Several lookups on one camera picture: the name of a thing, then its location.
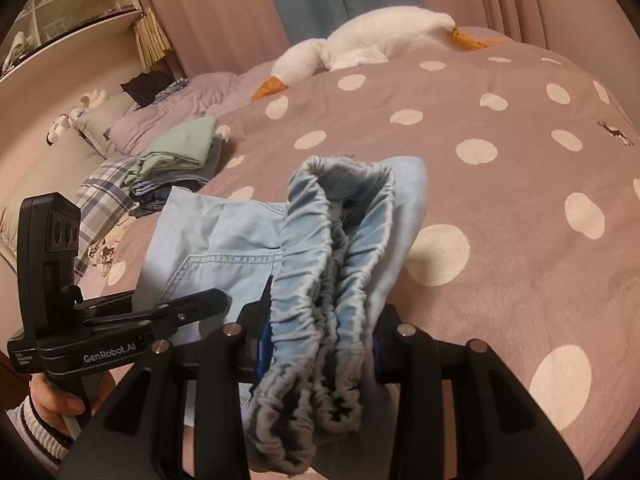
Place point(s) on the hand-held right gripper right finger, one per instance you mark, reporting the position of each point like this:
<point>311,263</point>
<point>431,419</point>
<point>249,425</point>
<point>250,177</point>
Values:
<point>379,360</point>

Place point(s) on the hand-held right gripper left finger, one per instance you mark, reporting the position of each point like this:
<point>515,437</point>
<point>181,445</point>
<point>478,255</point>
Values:
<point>261,355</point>

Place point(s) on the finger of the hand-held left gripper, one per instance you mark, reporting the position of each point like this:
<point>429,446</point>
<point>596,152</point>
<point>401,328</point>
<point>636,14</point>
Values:
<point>200,305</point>
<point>105,302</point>

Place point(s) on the light blue strawberry pants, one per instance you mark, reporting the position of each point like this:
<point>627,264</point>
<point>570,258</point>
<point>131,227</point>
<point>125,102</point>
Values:
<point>320,270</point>

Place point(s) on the person's left forearm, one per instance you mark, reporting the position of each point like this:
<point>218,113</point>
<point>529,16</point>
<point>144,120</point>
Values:
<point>35,435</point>

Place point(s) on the person's left hand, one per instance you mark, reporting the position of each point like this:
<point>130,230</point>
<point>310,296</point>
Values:
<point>50,402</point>

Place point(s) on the yellow cartoon printed cloth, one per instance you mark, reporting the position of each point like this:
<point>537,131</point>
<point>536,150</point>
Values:
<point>102,255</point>

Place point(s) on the pink bed sheet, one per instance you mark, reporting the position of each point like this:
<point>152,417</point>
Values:
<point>127,245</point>

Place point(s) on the blue plaid pillow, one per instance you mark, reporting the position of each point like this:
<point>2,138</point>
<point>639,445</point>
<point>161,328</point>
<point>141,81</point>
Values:
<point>107,195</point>

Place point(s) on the dark folded jeans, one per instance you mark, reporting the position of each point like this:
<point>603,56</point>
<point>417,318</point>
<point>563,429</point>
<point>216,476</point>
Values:
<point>147,202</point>

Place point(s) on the white and black plush toy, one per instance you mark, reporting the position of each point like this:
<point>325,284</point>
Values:
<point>60,127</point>

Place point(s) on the green folded garment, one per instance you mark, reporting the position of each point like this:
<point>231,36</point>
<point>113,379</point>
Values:
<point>180,147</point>

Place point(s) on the beige plush toy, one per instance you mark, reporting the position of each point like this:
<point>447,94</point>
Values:
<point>92,100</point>

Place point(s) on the pink polka dot blanket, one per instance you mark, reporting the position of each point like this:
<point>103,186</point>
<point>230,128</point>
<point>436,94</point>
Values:
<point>500,200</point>

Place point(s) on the black cloth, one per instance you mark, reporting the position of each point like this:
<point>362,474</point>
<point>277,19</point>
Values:
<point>147,87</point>

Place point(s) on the pink crumpled duvet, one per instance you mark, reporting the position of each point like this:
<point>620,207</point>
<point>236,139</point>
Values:
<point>200,95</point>

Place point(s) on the blue checked shirt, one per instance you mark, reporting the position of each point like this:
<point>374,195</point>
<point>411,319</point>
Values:
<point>172,91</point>

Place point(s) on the yellow fringed cloth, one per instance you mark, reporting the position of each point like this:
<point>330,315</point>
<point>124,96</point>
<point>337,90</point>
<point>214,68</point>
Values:
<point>152,37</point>

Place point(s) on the white goose plush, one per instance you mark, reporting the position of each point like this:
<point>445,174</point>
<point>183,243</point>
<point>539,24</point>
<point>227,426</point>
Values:
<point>385,30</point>

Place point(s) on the white wall shelf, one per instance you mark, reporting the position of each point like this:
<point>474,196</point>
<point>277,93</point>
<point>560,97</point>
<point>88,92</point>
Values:
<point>65,5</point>

